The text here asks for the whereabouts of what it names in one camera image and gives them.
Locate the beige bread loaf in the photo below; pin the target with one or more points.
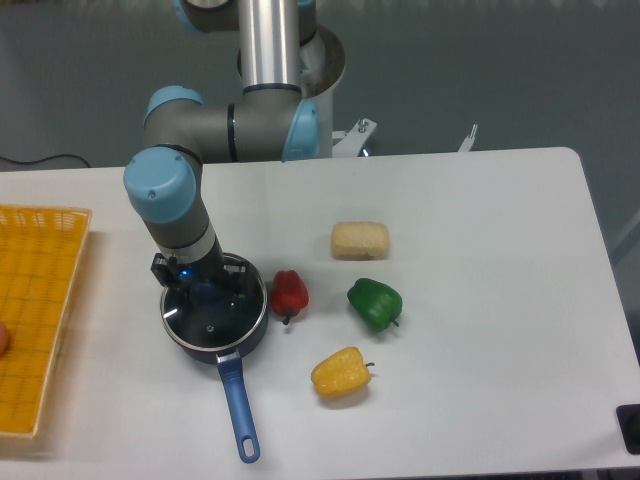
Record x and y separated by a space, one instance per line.
359 241

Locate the glass pot lid blue knob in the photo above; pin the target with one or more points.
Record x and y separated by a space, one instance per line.
208 322

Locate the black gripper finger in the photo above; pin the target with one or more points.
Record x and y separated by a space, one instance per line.
236 280
166 272

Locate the black table edge device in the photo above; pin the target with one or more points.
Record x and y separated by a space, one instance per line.
629 422

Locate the green bell pepper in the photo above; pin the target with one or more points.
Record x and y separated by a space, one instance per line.
378 304

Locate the red bell pepper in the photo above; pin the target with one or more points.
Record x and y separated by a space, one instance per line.
289 295

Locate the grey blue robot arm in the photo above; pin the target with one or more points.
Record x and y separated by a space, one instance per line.
272 122

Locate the yellow bell pepper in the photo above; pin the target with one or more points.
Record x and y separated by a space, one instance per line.
341 374

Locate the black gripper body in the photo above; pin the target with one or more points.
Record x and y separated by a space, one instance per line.
208 269

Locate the yellow woven basket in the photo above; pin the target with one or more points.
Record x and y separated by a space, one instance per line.
41 250

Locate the blue saucepan with handle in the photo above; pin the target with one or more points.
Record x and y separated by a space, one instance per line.
231 372

